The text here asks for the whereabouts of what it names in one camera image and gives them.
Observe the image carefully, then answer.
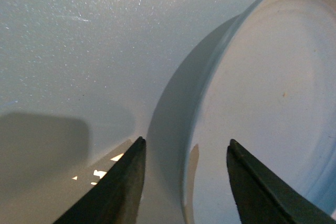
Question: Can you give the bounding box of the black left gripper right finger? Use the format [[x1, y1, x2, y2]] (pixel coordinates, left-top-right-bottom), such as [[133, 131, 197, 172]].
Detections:
[[226, 139, 335, 223]]

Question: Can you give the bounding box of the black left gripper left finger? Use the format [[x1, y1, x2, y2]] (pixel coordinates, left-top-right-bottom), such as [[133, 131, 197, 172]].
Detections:
[[55, 137, 146, 223]]

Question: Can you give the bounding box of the grey round plate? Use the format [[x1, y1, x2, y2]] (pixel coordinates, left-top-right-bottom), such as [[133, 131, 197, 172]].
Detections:
[[138, 0, 335, 223]]

